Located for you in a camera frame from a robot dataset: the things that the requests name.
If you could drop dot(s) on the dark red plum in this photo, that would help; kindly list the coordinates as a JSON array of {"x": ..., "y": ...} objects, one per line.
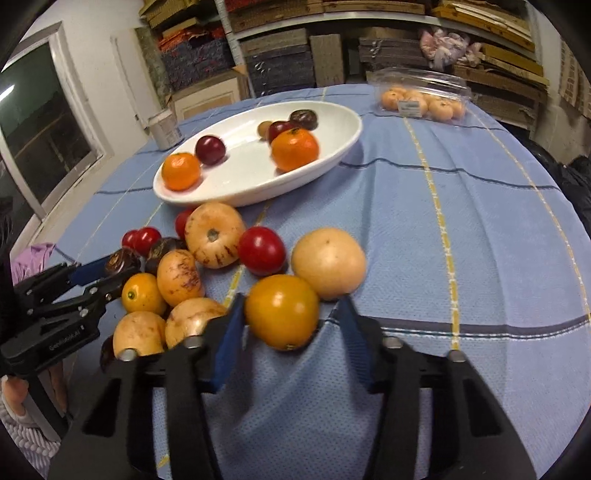
[
  {"x": 210, "y": 149},
  {"x": 279, "y": 130}
]

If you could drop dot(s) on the pink cloth bundle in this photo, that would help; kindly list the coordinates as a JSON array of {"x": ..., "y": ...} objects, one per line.
[{"x": 445, "y": 46}]

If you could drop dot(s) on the purple cloth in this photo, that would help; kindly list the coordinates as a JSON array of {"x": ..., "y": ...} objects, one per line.
[{"x": 30, "y": 263}]

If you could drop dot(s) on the small mandarin orange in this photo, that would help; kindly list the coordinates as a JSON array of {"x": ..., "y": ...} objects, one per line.
[{"x": 181, "y": 171}]

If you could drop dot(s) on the red cherry tomato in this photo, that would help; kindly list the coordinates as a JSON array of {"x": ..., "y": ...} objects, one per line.
[
  {"x": 148, "y": 237},
  {"x": 262, "y": 250},
  {"x": 182, "y": 224},
  {"x": 129, "y": 240}
]

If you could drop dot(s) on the white board strip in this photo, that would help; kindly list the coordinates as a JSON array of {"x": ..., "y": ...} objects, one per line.
[{"x": 124, "y": 78}]

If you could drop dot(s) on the blue striped tablecloth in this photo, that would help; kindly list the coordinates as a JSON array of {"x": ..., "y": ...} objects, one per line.
[{"x": 438, "y": 277}]

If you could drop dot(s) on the beige patterned curtain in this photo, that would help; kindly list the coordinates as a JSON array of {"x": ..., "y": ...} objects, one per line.
[{"x": 575, "y": 74}]

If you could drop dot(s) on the person's left hand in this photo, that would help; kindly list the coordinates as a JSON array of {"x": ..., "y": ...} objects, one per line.
[{"x": 11, "y": 392}]

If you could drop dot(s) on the stack of blue patterned boxes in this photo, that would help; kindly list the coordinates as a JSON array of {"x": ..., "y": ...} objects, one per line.
[{"x": 194, "y": 62}]

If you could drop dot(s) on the white oval plate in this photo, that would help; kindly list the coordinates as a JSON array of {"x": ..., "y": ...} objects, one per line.
[{"x": 240, "y": 173}]

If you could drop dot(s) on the tan spotted round fruit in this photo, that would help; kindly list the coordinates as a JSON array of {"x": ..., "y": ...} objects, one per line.
[
  {"x": 138, "y": 333},
  {"x": 214, "y": 235},
  {"x": 194, "y": 323},
  {"x": 179, "y": 278}
]

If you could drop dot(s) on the stack of tan boxes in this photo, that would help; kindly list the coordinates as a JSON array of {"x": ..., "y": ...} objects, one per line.
[{"x": 180, "y": 18}]

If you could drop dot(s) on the shelf of flat boxes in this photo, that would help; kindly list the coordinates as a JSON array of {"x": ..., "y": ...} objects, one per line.
[{"x": 286, "y": 60}]

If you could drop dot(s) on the small yellow-orange citrus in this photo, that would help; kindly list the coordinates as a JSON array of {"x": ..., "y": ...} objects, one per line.
[
  {"x": 143, "y": 294},
  {"x": 281, "y": 311}
]

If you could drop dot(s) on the white framed window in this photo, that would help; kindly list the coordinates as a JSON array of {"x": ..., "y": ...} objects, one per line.
[{"x": 41, "y": 129}]

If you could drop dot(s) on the clear plastic clamshell box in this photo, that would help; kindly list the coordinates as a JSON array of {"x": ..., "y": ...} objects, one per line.
[{"x": 420, "y": 81}]

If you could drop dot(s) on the large mandarin orange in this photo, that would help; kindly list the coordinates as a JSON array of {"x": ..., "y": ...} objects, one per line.
[{"x": 294, "y": 149}]

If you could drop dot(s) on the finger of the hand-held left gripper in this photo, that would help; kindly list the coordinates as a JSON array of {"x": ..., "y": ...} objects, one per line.
[
  {"x": 90, "y": 271},
  {"x": 99, "y": 293}
]

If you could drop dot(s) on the pale tan round fruit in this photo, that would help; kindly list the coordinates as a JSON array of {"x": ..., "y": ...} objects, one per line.
[{"x": 328, "y": 263}]

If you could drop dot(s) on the person's left forearm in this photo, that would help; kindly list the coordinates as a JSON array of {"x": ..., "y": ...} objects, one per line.
[{"x": 27, "y": 434}]

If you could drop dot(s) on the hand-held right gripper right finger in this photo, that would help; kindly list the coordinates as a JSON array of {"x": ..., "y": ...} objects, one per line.
[{"x": 355, "y": 350}]

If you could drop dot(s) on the small tan longan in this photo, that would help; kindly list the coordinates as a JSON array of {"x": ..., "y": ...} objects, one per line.
[{"x": 264, "y": 129}]

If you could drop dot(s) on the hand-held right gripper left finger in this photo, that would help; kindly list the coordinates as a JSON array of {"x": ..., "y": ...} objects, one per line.
[{"x": 226, "y": 350}]

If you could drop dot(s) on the black jacket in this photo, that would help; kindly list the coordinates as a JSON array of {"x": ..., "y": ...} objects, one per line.
[{"x": 575, "y": 189}]

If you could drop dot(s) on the pack of pale mandarins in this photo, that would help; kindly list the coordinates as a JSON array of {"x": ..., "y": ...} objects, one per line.
[{"x": 422, "y": 105}]

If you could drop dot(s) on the grey marble slab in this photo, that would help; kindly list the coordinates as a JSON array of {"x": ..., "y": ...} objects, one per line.
[{"x": 150, "y": 64}]

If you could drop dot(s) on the framed picture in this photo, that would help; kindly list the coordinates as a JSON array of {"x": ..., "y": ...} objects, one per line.
[{"x": 207, "y": 97}]

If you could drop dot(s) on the white drink can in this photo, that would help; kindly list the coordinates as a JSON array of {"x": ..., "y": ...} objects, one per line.
[{"x": 165, "y": 129}]

